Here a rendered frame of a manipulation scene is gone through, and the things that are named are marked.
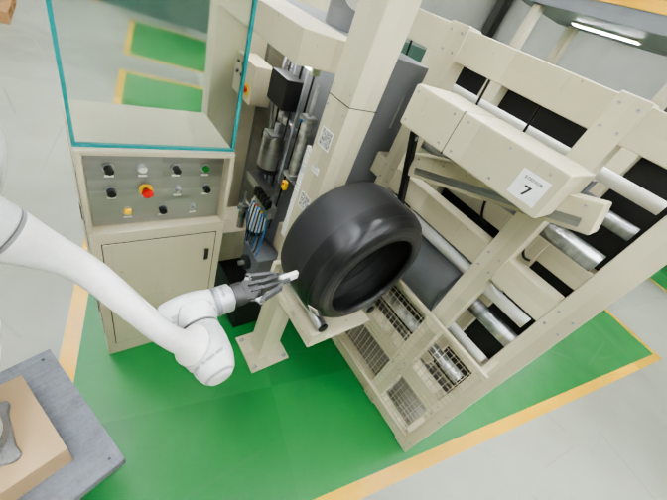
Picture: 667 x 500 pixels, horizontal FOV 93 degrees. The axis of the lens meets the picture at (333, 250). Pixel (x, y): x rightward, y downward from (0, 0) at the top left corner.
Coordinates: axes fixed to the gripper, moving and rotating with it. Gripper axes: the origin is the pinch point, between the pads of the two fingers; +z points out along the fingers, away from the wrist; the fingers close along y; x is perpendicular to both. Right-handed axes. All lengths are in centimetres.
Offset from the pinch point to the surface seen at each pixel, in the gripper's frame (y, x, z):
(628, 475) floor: -172, 147, 219
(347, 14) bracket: 80, -64, 63
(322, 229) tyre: 2.1, -17.1, 11.4
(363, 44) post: 29, -65, 32
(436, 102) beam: 13, -54, 57
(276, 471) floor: -36, 115, -10
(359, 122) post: 25, -42, 36
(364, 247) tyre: -11.2, -18.4, 19.3
